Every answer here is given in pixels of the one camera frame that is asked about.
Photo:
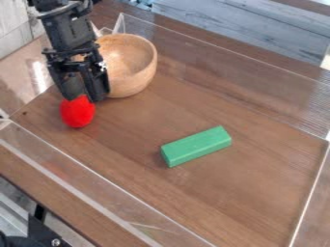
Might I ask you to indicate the black clamp mount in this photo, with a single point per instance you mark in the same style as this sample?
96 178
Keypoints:
22 231

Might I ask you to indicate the red felt strawberry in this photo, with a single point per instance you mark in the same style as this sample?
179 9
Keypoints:
76 111

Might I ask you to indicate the wooden bowl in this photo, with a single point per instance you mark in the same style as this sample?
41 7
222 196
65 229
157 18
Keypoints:
131 59

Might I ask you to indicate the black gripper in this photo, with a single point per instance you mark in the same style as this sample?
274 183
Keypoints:
73 53

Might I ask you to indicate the clear acrylic enclosure wall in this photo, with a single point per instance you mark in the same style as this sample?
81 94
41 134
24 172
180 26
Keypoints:
258 194

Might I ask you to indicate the green rectangular block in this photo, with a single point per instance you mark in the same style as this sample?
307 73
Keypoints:
195 146

